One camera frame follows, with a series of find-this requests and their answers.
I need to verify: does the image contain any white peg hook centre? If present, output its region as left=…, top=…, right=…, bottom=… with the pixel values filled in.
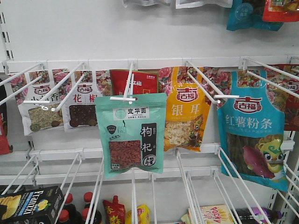
left=110, top=61, right=136, bottom=105

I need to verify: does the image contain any dark bottle red cap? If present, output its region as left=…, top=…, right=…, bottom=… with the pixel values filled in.
left=64, top=193, right=81, bottom=224
left=57, top=210, right=71, bottom=224
left=82, top=208, right=102, bottom=224
left=83, top=191, right=99, bottom=224

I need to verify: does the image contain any white fennel spice bag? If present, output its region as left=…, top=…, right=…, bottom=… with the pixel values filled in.
left=10, top=68, right=71, bottom=136

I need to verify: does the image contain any blue sweet potato noodle bag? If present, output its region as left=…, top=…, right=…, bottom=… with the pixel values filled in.
left=217, top=71, right=288, bottom=191

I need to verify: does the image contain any Pocky box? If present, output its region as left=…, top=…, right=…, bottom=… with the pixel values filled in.
left=194, top=204, right=235, bottom=224

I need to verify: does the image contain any yellow snack packet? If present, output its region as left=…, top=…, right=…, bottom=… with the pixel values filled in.
left=125, top=204, right=150, bottom=224

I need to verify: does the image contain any white peg hook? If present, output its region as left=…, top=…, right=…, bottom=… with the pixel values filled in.
left=186, top=60, right=240, bottom=104
left=110, top=61, right=136, bottom=105

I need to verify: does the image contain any teal goji berry pouch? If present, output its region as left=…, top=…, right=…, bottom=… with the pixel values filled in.
left=95, top=93, right=167, bottom=179

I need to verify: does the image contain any white peppercorn spice bag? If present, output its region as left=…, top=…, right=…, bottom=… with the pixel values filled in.
left=61, top=70, right=112, bottom=132

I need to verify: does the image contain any red floral bag right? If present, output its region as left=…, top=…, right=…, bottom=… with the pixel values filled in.
left=265, top=68, right=299, bottom=131

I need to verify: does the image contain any blue bag top right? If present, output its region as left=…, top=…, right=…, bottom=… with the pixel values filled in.
left=227, top=0, right=284, bottom=31

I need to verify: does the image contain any black Franzzi biscuit box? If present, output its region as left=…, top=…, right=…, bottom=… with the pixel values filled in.
left=0, top=186, right=64, bottom=224

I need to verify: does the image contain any red bag top right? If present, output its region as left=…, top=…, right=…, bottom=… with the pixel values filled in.
left=263, top=0, right=299, bottom=22

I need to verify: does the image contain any red black bag left edge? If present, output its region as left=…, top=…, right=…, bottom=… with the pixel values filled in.
left=0, top=79, right=13, bottom=155

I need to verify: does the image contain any red spout sauce pouch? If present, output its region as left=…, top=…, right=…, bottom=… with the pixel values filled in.
left=103, top=195, right=126, bottom=224

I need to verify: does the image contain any yellow white fungus bag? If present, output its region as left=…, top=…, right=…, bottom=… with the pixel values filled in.
left=157, top=66, right=219, bottom=153

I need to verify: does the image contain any red tea bag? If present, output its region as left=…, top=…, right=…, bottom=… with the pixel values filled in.
left=110, top=70, right=158, bottom=95

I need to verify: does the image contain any white peg hook right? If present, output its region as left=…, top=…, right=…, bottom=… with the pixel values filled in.
left=186, top=60, right=240, bottom=104

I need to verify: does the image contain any purple dark packet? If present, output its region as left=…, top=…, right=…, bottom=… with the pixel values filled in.
left=236, top=207, right=282, bottom=224

